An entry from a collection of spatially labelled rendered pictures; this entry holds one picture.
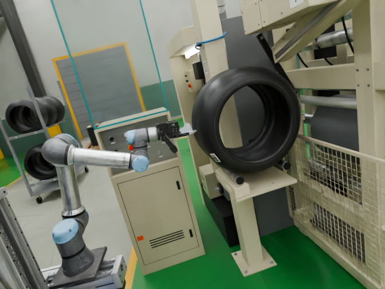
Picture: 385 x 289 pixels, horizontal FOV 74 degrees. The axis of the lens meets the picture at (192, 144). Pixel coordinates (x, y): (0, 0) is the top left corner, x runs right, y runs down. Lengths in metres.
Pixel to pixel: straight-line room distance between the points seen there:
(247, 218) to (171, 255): 0.75
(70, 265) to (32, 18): 10.62
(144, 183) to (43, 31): 9.81
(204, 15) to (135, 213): 1.48
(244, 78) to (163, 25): 9.21
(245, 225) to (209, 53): 1.22
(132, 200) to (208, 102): 1.09
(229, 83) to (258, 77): 0.15
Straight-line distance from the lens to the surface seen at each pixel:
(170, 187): 2.05
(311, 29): 1.42
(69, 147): 1.27
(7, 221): 1.23
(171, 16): 10.50
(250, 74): 1.34
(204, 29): 1.67
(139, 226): 2.17
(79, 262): 1.46
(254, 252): 2.17
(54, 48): 11.21
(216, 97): 1.28
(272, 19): 1.43
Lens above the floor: 1.50
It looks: 15 degrees down
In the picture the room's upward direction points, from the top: 13 degrees counter-clockwise
